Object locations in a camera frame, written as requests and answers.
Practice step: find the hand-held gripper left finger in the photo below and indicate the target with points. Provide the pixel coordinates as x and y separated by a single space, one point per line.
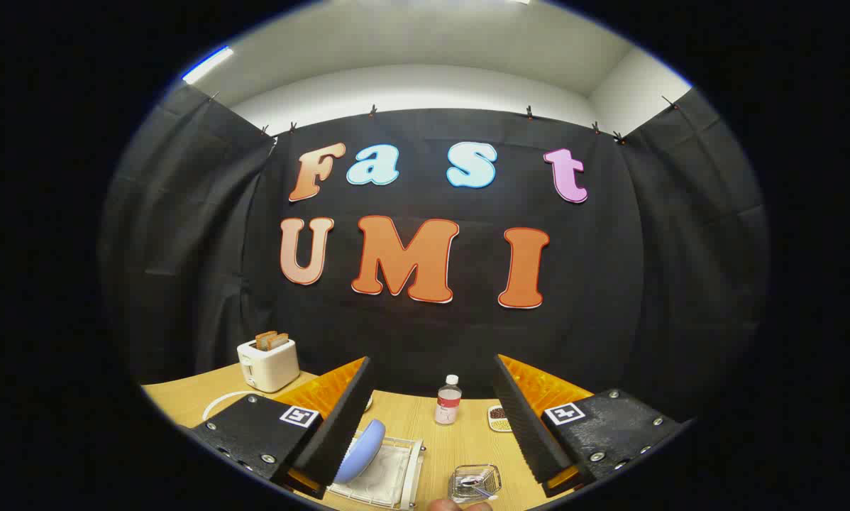
340 433

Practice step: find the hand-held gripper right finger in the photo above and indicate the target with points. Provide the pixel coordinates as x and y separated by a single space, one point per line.
528 426

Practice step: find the blue plate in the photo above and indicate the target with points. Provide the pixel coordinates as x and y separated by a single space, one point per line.
361 451

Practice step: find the white divided dish with beans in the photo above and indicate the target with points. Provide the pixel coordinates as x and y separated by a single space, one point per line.
497 424

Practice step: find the clear bottle with red label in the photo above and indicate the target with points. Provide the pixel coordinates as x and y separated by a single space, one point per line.
448 404

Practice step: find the white toaster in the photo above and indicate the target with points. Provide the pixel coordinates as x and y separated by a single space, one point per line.
272 365

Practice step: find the brown toast slice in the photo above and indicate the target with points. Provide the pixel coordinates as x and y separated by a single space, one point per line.
282 340
263 339

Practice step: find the long ceiling light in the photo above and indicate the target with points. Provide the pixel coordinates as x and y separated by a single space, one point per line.
207 64

